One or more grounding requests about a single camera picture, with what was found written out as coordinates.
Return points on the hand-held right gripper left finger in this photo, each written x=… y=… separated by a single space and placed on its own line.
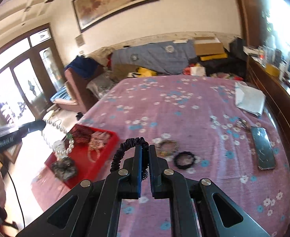
x=138 y=172

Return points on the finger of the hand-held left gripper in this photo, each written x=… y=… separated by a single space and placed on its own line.
x=32 y=127

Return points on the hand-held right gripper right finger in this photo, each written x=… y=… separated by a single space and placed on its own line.
x=152 y=172

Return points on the red tray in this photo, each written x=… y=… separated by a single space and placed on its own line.
x=103 y=158

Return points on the dark red patterned scrunchie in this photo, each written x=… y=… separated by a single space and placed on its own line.
x=82 y=133

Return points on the grey sheer scrunchie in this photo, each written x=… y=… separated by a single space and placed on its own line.
x=63 y=169

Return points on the red white plaid scrunchie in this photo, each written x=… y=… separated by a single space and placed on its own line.
x=99 y=139

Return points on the pink armchair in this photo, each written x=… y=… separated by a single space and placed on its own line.
x=78 y=88

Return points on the wooden glass door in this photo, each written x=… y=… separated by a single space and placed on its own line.
x=46 y=66

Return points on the grey folded cloth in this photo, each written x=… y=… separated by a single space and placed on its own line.
x=100 y=85

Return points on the blue cloth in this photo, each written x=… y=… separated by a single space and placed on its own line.
x=83 y=64

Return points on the yellow bag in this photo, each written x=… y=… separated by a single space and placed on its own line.
x=145 y=72

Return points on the beige cloth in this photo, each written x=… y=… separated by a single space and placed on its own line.
x=101 y=54

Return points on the dark beaded hair clip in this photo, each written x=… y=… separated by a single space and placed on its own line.
x=243 y=124

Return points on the grey checked quilt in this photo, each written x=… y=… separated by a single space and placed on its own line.
x=154 y=59

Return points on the smartphone in clear case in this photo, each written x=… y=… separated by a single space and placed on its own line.
x=263 y=150

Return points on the white paper envelope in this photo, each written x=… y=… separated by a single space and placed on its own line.
x=248 y=98

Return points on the flat yellow box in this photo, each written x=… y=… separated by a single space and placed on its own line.
x=214 y=57

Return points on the brown cardboard box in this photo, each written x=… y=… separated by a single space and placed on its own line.
x=209 y=47

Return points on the wooden headboard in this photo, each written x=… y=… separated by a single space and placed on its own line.
x=271 y=98

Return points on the black bag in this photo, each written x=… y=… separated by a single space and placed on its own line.
x=237 y=49

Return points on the small yellow box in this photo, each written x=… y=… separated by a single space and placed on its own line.
x=272 y=69

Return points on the small wall plaque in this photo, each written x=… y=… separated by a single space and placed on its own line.
x=79 y=40

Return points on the framed wall painting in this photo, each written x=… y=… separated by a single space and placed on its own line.
x=115 y=2

